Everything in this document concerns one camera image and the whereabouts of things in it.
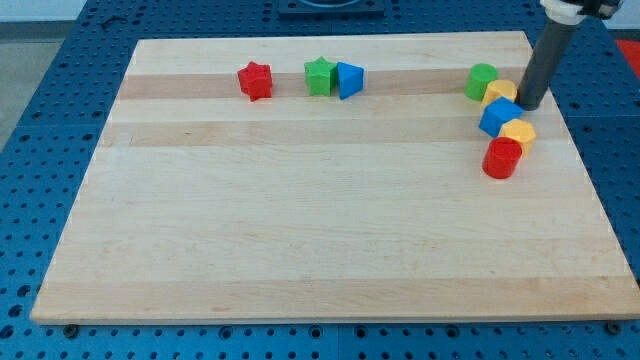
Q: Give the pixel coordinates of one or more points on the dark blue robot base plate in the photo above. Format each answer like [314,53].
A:
[331,8]

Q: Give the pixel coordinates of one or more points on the blue triangle block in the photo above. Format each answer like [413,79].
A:
[350,79]

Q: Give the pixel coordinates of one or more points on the white and black rod mount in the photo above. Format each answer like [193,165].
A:
[573,12]

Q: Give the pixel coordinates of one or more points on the red star block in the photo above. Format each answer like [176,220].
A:
[256,81]

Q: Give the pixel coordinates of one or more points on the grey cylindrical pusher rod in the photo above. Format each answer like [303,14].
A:
[544,61]

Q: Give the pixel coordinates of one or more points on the yellow block upper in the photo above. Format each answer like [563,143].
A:
[499,88]

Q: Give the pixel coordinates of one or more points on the blue cube block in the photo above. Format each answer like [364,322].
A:
[498,113]

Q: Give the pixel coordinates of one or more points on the red cylinder block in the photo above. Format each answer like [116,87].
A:
[502,157]

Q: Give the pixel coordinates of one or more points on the green cylinder block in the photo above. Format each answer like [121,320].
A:
[480,75]

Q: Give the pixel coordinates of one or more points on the yellow hexagon block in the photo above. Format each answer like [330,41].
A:
[521,131]

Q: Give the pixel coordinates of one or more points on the green star block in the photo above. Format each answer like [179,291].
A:
[320,76]

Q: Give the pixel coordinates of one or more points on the wooden board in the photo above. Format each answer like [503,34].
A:
[202,207]

